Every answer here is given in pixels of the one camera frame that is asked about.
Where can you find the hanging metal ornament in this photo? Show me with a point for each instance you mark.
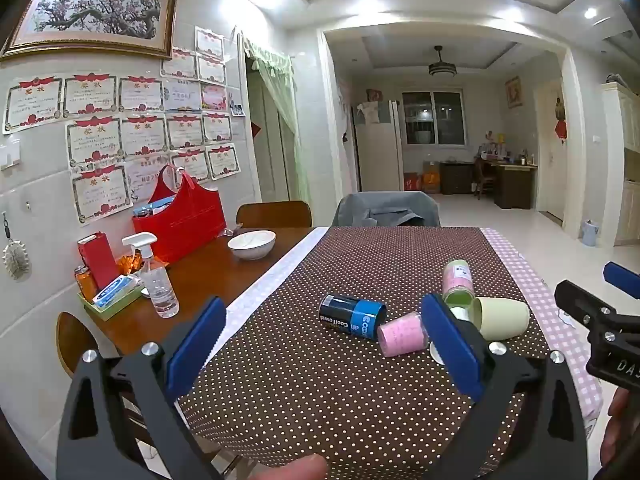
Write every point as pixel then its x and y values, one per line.
pixel 14 260

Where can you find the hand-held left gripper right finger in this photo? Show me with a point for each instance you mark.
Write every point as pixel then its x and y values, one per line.
pixel 450 350

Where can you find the pale green cup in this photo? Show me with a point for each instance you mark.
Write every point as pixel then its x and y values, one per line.
pixel 502 317

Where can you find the red hanging door decoration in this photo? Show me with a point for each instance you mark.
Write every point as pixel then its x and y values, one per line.
pixel 560 127

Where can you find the red felt bag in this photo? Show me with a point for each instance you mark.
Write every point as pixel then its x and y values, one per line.
pixel 185 220

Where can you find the green lace curtain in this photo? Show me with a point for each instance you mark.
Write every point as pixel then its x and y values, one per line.
pixel 280 90

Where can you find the white bowl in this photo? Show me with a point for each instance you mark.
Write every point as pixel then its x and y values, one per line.
pixel 251 245

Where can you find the pink checked tablecloth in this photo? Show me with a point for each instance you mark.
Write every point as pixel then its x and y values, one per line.
pixel 550 280

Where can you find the white wall switch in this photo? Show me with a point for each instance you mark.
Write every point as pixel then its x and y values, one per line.
pixel 10 155

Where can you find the dark wooden desk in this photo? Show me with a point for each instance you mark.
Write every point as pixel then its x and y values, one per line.
pixel 512 185

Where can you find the clear spray bottle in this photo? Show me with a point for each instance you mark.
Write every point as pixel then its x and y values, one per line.
pixel 160 285

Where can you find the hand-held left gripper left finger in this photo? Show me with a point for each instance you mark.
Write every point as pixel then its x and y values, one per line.
pixel 195 347

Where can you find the blue and black can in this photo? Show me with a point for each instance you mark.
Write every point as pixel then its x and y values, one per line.
pixel 350 317

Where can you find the group of award certificates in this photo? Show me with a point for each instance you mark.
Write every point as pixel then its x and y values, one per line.
pixel 140 130

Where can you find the ceiling fan lamp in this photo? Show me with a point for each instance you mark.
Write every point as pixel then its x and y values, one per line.
pixel 441 67

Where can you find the white refrigerator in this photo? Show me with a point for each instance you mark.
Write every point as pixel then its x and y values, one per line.
pixel 377 155

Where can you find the cream cabinet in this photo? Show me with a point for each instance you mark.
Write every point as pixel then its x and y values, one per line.
pixel 625 125

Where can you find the cardboard box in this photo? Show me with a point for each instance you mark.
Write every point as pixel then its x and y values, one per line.
pixel 431 177

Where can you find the person's left hand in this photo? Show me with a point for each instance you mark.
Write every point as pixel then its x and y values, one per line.
pixel 290 469

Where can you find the green tray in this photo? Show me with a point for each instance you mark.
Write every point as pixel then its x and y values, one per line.
pixel 117 307

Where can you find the framed blossom painting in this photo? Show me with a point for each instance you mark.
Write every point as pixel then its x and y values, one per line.
pixel 95 10

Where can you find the orange jar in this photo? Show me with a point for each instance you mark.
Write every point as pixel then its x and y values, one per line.
pixel 85 282

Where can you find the pink and green cup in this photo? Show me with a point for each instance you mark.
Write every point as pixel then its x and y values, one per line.
pixel 457 280

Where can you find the red box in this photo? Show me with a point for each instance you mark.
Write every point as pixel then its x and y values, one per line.
pixel 412 181

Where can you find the red carton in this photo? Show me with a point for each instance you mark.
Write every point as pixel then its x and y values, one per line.
pixel 100 260

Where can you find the person's right hand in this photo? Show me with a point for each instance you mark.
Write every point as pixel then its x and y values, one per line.
pixel 620 425

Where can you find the small framed wall picture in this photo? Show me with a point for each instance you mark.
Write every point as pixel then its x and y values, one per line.
pixel 513 92

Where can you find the wooden dining table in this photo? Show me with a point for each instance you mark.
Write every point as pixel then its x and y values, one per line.
pixel 215 280

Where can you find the window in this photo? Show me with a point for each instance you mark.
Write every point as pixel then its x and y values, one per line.
pixel 432 117

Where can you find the brown dotted tablecloth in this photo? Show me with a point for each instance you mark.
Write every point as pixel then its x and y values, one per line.
pixel 325 385

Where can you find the ceiling spotlight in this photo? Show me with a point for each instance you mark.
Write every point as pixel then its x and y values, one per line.
pixel 590 13

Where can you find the white patterned cloth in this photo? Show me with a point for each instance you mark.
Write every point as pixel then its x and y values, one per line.
pixel 280 275

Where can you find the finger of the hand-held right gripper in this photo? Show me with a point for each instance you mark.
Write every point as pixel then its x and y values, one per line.
pixel 575 297
pixel 622 277

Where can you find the grey jacket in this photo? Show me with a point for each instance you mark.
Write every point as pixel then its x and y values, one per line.
pixel 385 207

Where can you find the light blue bin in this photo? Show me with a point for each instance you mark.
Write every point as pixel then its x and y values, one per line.
pixel 590 234

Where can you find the blue and white box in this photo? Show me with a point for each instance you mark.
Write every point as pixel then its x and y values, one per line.
pixel 115 291

